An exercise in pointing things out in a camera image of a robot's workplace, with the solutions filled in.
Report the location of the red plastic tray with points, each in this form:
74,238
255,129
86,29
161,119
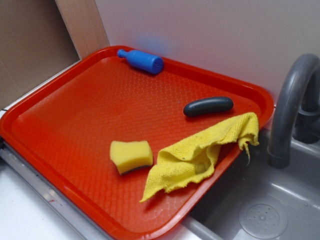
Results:
64,131

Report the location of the yellow sponge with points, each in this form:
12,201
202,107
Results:
129,156

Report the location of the wooden board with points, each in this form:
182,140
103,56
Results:
84,25

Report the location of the yellow cloth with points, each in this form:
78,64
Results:
194,158

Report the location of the grey plastic faucet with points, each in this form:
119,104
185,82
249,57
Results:
297,112

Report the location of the grey plastic sink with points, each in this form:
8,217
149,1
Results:
254,201

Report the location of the dark green plastic pickle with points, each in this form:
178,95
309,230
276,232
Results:
208,105

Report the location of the blue plastic bottle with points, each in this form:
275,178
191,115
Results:
142,60

